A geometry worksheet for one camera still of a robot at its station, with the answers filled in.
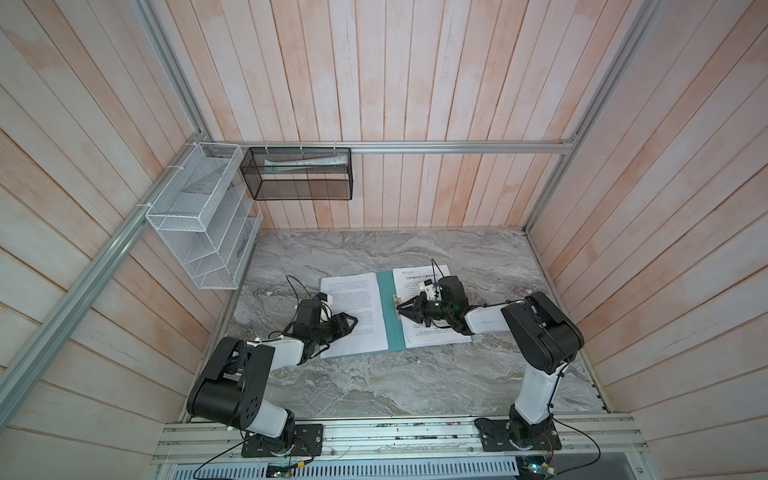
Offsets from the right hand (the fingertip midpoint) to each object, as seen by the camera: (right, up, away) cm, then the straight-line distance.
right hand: (397, 308), depth 92 cm
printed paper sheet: (-13, +3, +9) cm, 16 cm away
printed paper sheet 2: (+4, +6, +12) cm, 15 cm away
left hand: (-14, -6, 0) cm, 15 cm away
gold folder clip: (0, +1, +6) cm, 6 cm away
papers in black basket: (-39, +45, -2) cm, 59 cm away
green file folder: (-2, -3, +4) cm, 5 cm away
